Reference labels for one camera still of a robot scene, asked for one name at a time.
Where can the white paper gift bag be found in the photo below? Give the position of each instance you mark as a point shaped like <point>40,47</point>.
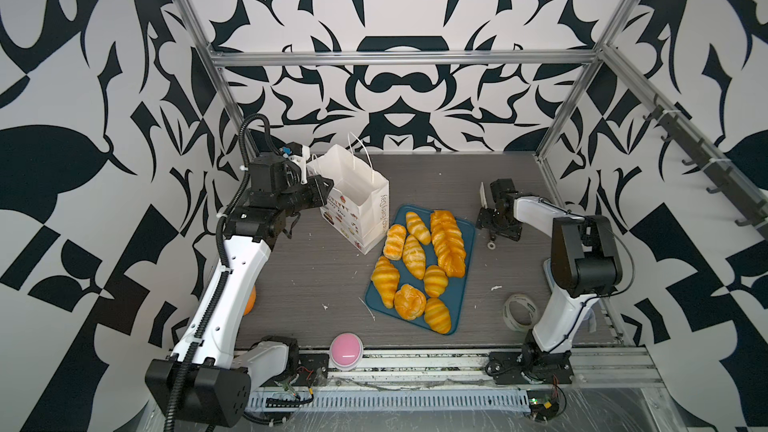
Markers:
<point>358,204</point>

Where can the black hook rail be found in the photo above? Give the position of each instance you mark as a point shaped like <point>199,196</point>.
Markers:
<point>725,177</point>

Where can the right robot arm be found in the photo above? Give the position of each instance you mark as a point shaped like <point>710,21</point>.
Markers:
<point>585,266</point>

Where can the teal plastic tray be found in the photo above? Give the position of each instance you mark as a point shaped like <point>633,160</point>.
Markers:
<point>454,294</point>

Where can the clear tape roll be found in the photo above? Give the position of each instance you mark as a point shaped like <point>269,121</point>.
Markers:
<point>520,313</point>

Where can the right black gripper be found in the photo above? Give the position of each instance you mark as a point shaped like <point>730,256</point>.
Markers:
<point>483,220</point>

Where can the orange plush toy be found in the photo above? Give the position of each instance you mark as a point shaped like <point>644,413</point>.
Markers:
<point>250,301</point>

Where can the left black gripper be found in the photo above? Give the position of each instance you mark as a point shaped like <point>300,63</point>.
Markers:
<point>316,192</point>

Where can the round fake bread roll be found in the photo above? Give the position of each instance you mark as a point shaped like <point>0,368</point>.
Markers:
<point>409,302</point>

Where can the white cable duct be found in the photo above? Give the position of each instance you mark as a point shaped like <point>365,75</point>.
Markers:
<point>507,400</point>

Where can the long braided fake bread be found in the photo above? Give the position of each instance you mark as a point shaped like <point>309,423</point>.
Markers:
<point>448,243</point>

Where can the fake croissant bottom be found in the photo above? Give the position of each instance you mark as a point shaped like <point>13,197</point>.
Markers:
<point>437,316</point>

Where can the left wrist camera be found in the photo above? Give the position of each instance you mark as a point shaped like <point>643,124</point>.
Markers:
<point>300,155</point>

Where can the pink push button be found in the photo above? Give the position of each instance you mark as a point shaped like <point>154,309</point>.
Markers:
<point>346,351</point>

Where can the small circuit board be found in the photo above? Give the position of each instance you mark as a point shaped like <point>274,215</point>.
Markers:
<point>546,408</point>

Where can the fake croissant small centre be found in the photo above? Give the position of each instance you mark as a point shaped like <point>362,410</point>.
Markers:
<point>435,281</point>

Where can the fake croissant left large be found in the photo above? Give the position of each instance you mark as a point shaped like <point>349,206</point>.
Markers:
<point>385,278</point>

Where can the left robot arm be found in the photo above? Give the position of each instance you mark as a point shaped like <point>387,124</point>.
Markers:
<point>201,380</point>

